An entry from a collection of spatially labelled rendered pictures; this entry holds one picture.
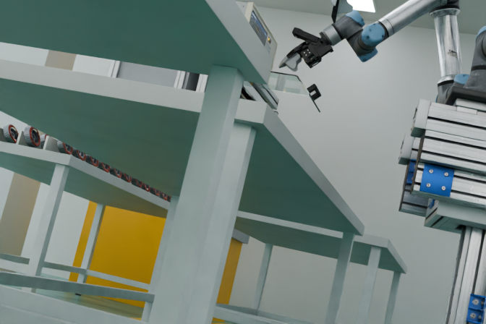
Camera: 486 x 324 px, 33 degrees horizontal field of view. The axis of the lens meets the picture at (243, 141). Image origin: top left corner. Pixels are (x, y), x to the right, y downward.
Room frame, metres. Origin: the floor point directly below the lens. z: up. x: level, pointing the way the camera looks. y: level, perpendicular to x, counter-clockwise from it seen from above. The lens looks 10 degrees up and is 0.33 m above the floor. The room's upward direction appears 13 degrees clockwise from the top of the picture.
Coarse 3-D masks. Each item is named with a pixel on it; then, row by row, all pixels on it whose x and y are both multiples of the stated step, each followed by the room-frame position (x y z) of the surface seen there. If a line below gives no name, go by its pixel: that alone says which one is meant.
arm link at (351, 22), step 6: (354, 12) 2.95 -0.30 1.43; (342, 18) 2.97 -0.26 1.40; (348, 18) 2.95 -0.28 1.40; (354, 18) 2.95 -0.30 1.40; (360, 18) 2.95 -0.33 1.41; (336, 24) 2.97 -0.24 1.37; (342, 24) 2.96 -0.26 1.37; (348, 24) 2.95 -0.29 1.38; (354, 24) 2.95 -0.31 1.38; (360, 24) 2.96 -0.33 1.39; (336, 30) 2.96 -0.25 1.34; (342, 30) 2.96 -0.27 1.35; (348, 30) 2.96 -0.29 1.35; (354, 30) 2.95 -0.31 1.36; (342, 36) 2.98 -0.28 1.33; (348, 36) 2.97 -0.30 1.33
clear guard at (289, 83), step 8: (272, 72) 2.72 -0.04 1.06; (280, 72) 2.71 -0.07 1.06; (272, 80) 2.82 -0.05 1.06; (280, 80) 2.80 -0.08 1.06; (288, 80) 2.77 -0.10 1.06; (296, 80) 2.75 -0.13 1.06; (264, 88) 2.97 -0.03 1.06; (272, 88) 2.94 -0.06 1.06; (280, 88) 2.91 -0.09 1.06; (288, 88) 2.88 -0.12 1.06; (296, 88) 2.86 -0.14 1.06; (304, 88) 2.68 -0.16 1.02
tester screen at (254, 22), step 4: (252, 12) 2.82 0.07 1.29; (252, 16) 2.83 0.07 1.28; (252, 20) 2.84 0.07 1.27; (256, 20) 2.88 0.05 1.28; (252, 24) 2.85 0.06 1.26; (256, 24) 2.89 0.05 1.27; (256, 28) 2.90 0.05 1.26; (260, 28) 2.95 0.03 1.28; (256, 32) 2.91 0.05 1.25; (260, 32) 2.96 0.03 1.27; (264, 32) 3.01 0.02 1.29; (260, 36) 2.98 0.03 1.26; (264, 36) 3.02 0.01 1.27; (264, 40) 3.03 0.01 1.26; (264, 44) 3.04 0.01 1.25
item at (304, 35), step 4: (296, 28) 3.02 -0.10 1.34; (292, 32) 3.03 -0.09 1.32; (296, 32) 3.02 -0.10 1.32; (300, 32) 3.02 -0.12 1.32; (304, 32) 3.02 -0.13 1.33; (296, 36) 3.04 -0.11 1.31; (300, 36) 3.02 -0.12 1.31; (304, 36) 3.01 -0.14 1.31; (308, 36) 3.01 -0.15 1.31; (312, 36) 3.01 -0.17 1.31; (316, 36) 3.00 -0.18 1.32; (312, 40) 3.01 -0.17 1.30; (316, 40) 3.00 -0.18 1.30
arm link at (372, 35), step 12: (420, 0) 2.84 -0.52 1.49; (432, 0) 2.85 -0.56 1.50; (444, 0) 2.86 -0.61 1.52; (456, 0) 2.92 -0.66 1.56; (396, 12) 2.84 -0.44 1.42; (408, 12) 2.84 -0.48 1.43; (420, 12) 2.85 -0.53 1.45; (372, 24) 2.81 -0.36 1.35; (384, 24) 2.83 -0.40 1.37; (396, 24) 2.84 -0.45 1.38; (408, 24) 2.87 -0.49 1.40; (360, 36) 2.88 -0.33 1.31; (372, 36) 2.81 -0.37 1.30; (384, 36) 2.85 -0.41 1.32; (372, 48) 2.91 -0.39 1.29
